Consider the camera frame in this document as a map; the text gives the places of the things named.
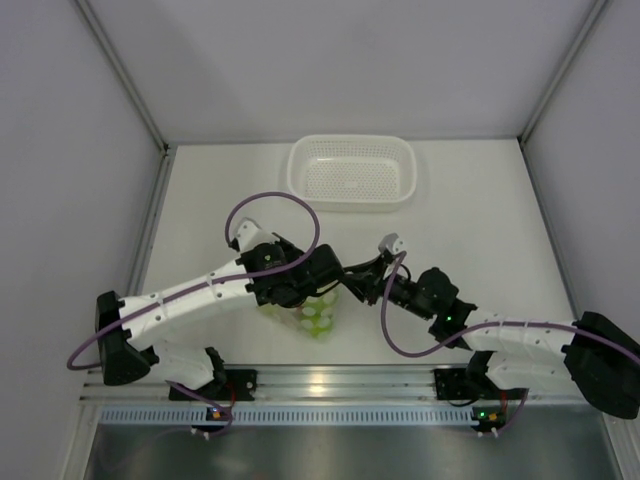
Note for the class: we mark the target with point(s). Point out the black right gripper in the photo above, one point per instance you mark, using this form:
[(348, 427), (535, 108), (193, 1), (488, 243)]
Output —
[(369, 280)]

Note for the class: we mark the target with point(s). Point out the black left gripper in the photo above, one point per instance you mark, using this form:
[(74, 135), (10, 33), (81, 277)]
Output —
[(285, 246)]

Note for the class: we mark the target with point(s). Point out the clear polka dot zip bag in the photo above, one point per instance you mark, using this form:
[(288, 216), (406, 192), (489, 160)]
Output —
[(313, 319)]

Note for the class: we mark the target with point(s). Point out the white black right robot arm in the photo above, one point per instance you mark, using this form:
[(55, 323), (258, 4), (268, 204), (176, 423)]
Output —
[(591, 357)]

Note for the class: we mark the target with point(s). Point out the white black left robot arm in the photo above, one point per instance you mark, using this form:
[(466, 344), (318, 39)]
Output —
[(268, 271)]

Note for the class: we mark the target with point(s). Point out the white perforated plastic basket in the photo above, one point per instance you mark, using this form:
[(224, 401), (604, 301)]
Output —
[(352, 173)]

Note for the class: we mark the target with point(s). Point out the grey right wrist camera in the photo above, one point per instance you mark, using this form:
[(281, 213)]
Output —
[(391, 244)]

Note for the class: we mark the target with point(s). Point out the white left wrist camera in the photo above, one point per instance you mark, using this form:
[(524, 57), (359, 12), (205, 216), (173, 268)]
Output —
[(247, 235)]

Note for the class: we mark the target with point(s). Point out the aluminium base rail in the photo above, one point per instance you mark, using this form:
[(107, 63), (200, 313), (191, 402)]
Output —
[(293, 384)]

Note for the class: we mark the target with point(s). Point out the white slotted cable duct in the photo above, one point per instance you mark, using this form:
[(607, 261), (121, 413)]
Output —
[(273, 415)]

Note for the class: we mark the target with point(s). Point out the aluminium frame post left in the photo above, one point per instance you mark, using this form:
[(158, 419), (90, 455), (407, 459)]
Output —
[(123, 76)]

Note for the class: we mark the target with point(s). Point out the aluminium frame post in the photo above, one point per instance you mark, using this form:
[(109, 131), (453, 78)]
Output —
[(578, 40), (123, 76)]

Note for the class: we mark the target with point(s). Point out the aluminium frame post right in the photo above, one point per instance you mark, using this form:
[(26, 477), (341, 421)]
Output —
[(578, 40)]

